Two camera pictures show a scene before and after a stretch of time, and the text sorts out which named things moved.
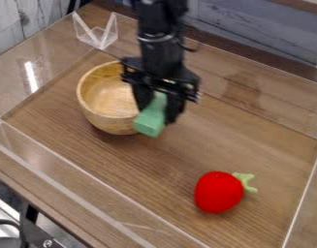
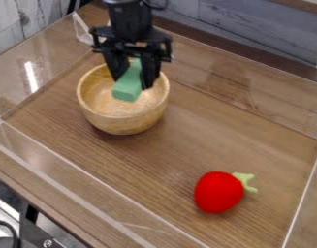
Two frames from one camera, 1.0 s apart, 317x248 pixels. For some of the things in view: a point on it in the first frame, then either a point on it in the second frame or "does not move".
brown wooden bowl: x=106 y=98 does not move
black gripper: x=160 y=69 -> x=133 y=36
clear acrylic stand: x=98 y=37 does not move
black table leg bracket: x=33 y=236 does not move
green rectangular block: x=151 y=122 -> x=128 y=88
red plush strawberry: x=219 y=190 does not move
